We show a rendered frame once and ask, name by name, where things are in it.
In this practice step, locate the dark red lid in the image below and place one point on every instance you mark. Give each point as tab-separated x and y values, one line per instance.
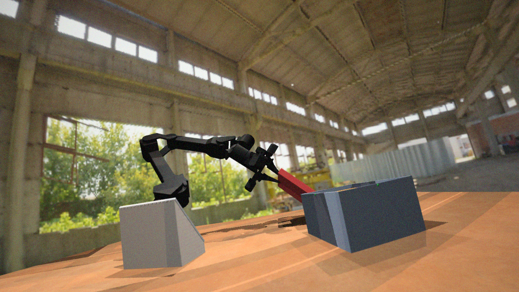
292	185

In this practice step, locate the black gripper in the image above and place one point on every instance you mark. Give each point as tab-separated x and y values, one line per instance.
258	175

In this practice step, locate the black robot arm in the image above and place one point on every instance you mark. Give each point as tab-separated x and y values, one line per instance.
176	186

